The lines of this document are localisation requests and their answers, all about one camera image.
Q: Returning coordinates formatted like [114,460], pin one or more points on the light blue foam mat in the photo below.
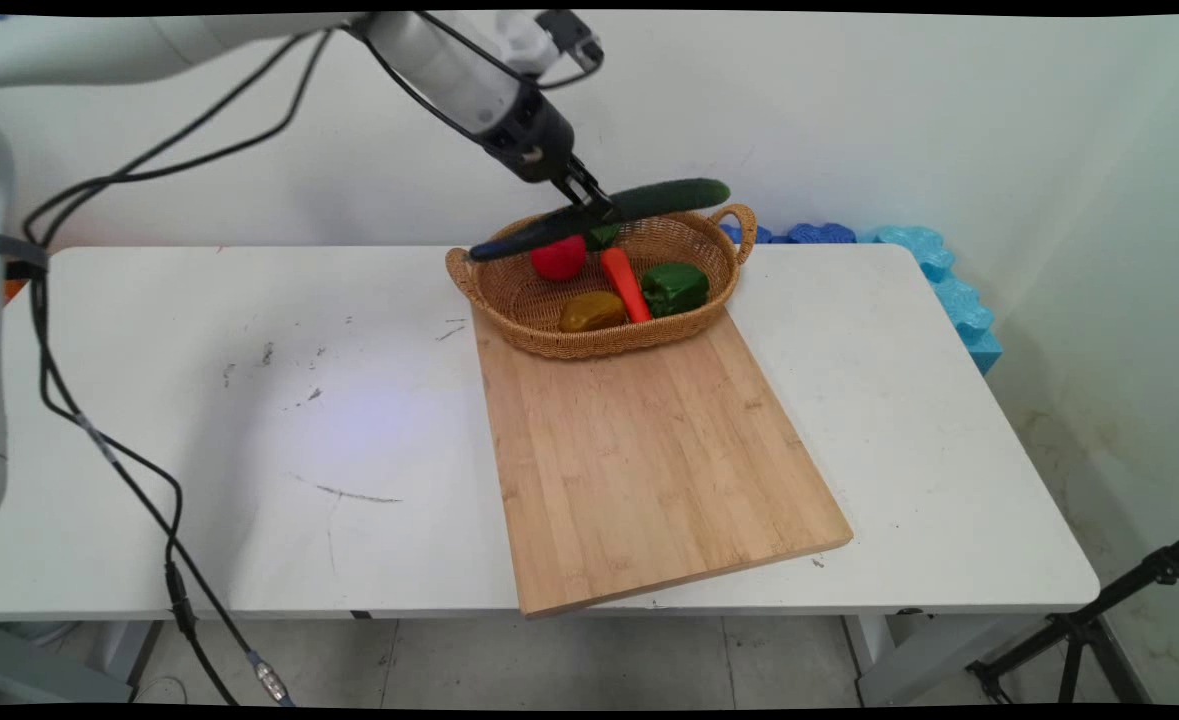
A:
[959,300]

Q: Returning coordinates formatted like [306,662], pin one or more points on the orange object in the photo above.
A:
[14,290]

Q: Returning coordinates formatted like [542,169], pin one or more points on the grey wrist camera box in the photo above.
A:
[559,35]

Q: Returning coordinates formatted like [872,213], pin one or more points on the green lettuce leaf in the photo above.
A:
[601,238]

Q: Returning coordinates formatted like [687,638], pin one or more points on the orange carrot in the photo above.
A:
[629,290]

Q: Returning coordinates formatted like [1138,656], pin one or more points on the black tripod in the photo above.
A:
[1084,630]

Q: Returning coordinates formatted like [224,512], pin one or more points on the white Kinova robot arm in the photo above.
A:
[99,45]

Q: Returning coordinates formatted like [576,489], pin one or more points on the woven wicker basket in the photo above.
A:
[599,340]

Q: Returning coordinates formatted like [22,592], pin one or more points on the red tomato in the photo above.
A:
[559,262]

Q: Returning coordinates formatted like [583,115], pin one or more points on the white table leg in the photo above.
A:
[127,650]
[889,660]

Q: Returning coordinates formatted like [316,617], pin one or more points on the dark blue foam piece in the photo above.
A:
[821,234]
[749,235]

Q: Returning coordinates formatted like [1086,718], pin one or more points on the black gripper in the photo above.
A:
[534,140]

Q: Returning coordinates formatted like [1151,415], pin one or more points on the green bell pepper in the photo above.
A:
[676,290]

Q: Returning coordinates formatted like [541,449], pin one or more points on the brown potato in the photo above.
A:
[594,312]

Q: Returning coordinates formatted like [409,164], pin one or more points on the dark green cucumber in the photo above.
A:
[669,197]

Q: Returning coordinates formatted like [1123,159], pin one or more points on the wooden cutting board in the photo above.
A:
[649,450]

